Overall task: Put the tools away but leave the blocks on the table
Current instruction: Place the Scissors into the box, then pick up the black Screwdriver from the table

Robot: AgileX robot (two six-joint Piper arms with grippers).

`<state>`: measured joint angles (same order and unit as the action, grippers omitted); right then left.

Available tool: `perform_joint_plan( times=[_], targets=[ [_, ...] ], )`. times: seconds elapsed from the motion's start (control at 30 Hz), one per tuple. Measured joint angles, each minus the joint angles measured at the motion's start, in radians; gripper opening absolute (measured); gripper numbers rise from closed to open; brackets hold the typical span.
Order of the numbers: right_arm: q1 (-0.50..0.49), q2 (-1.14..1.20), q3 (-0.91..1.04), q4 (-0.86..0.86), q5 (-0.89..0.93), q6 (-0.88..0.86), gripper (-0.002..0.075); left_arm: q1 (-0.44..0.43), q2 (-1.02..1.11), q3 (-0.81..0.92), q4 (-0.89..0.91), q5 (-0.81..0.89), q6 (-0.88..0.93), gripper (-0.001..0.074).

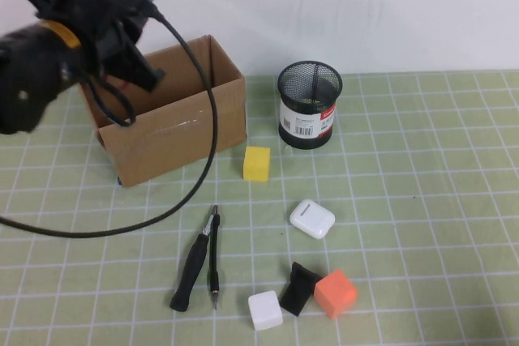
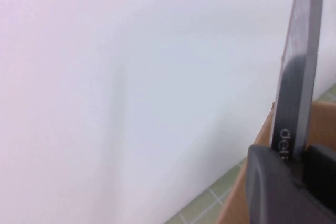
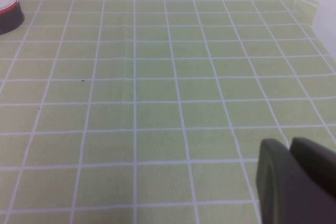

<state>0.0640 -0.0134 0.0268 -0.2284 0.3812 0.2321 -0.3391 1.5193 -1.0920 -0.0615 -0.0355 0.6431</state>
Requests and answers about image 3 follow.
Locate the green checked table cloth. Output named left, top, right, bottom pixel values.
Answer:
left=0, top=0, right=336, bottom=224

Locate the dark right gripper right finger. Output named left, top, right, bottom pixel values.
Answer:
left=289, top=136, right=336, bottom=198

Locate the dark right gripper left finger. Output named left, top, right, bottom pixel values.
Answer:
left=256, top=138, right=336, bottom=224

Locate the black mesh pen holder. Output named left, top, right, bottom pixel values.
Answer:
left=0, top=0, right=26, bottom=35

